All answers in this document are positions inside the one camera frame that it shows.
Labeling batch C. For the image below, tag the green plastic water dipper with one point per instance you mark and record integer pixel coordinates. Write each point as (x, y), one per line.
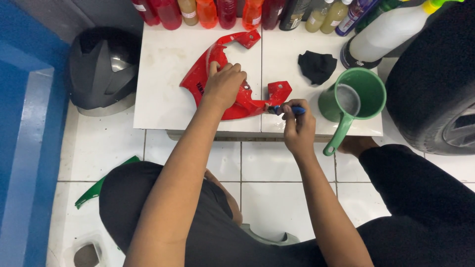
(371, 92)

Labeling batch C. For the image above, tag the person's left hand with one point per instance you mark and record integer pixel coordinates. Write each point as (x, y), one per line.
(222, 87)

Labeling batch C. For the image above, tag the dark grey motorcycle panel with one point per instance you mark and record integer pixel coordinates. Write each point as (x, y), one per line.
(92, 74)

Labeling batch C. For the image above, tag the grey sandal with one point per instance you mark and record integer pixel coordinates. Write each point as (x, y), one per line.
(267, 240)

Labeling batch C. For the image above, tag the floor drain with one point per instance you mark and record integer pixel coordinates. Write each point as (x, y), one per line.
(86, 256)

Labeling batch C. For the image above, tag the red motorcycle fairing panel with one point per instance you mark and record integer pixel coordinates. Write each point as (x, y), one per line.
(196, 79)

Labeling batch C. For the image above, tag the black cloth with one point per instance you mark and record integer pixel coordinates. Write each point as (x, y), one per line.
(317, 66)

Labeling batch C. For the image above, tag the black car tyre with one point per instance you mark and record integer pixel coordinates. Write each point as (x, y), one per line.
(419, 74)

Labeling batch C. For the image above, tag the green plastic panel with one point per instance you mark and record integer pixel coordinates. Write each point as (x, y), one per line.
(94, 191)

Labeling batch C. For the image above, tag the row of coloured liquid bottles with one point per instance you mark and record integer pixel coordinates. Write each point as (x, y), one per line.
(226, 13)

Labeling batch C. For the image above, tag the person's bare foot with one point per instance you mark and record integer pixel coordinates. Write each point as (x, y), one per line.
(356, 145)

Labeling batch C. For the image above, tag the person's right hand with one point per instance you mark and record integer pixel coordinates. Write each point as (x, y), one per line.
(300, 129)

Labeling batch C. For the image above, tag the person's black trousers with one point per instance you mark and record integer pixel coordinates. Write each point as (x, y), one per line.
(415, 207)

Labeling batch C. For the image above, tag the white spray bottle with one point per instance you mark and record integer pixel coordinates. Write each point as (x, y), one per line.
(386, 33)

